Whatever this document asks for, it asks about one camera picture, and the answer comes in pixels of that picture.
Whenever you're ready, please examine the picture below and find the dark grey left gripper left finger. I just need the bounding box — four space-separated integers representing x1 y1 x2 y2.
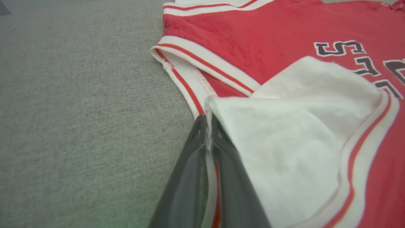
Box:
148 114 209 228

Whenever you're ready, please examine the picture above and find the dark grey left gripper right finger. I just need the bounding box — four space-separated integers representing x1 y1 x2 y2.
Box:
210 114 272 228

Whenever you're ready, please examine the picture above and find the red and white basketball jersey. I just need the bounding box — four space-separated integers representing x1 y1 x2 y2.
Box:
150 0 405 228

